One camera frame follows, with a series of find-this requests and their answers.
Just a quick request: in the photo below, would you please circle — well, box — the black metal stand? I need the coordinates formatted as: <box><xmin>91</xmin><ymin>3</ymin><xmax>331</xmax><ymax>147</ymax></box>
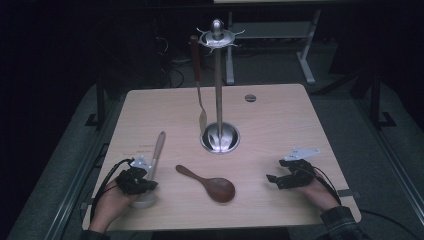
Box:
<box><xmin>367</xmin><ymin>69</ymin><xmax>398</xmax><ymax>129</ymax></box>
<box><xmin>84</xmin><ymin>79</ymin><xmax>108</xmax><ymax>130</ymax></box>

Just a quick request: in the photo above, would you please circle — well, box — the aluminium rail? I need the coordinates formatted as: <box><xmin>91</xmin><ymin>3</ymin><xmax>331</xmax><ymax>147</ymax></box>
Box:
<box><xmin>43</xmin><ymin>126</ymin><xmax>112</xmax><ymax>240</ymax></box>
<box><xmin>353</xmin><ymin>96</ymin><xmax>424</xmax><ymax>216</ymax></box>

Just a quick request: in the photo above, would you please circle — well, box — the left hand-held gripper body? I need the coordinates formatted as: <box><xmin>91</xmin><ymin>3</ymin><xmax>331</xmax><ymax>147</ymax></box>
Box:
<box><xmin>115</xmin><ymin>155</ymin><xmax>150</xmax><ymax>196</ymax></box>

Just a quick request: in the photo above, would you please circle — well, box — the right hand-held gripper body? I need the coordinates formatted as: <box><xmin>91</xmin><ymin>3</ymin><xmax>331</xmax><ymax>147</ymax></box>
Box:
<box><xmin>278</xmin><ymin>147</ymin><xmax>321</xmax><ymax>190</ymax></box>

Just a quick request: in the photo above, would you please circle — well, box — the brown wooden rice spoon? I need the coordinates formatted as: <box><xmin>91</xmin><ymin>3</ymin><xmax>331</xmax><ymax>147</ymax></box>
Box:
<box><xmin>175</xmin><ymin>164</ymin><xmax>236</xmax><ymax>204</ymax></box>

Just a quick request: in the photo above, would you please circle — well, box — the black floor cable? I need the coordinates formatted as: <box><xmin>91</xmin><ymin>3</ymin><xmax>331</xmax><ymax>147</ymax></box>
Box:
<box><xmin>359</xmin><ymin>208</ymin><xmax>416</xmax><ymax>240</ymax></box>

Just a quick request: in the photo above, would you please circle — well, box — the white metal desk frame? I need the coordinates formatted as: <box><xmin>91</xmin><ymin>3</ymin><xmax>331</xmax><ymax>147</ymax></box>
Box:
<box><xmin>224</xmin><ymin>9</ymin><xmax>323</xmax><ymax>86</ymax></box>

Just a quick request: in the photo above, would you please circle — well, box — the left hand-held gripper cable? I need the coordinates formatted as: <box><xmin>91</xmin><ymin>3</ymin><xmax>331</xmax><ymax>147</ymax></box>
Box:
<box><xmin>89</xmin><ymin>158</ymin><xmax>135</xmax><ymax>222</ymax></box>

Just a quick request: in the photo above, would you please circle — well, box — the beige ladle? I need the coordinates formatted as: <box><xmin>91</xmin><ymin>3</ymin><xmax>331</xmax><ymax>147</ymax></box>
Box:
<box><xmin>129</xmin><ymin>130</ymin><xmax>167</xmax><ymax>210</ymax></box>

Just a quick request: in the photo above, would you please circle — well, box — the metal utensil rack stand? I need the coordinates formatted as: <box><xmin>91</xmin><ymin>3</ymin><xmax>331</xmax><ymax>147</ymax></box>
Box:
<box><xmin>196</xmin><ymin>18</ymin><xmax>246</xmax><ymax>155</ymax></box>

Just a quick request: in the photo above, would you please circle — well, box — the person's left hand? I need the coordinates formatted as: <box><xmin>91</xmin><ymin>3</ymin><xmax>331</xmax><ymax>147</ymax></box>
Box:
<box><xmin>88</xmin><ymin>180</ymin><xmax>141</xmax><ymax>234</ymax></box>

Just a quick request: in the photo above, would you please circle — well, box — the right hand-held gripper cable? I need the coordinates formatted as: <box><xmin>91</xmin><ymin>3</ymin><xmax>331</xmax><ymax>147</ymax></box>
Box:
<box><xmin>313</xmin><ymin>165</ymin><xmax>343</xmax><ymax>206</ymax></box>

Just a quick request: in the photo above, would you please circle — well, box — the hand-held gripper cable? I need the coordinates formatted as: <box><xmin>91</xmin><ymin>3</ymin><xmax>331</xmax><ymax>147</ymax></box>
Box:
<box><xmin>313</xmin><ymin>165</ymin><xmax>343</xmax><ymax>206</ymax></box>
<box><xmin>89</xmin><ymin>158</ymin><xmax>135</xmax><ymax>222</ymax></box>

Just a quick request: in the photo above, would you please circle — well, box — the black spatula with brown handle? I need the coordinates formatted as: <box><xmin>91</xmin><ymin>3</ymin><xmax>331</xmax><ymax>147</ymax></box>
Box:
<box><xmin>189</xmin><ymin>34</ymin><xmax>209</xmax><ymax>136</ymax></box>

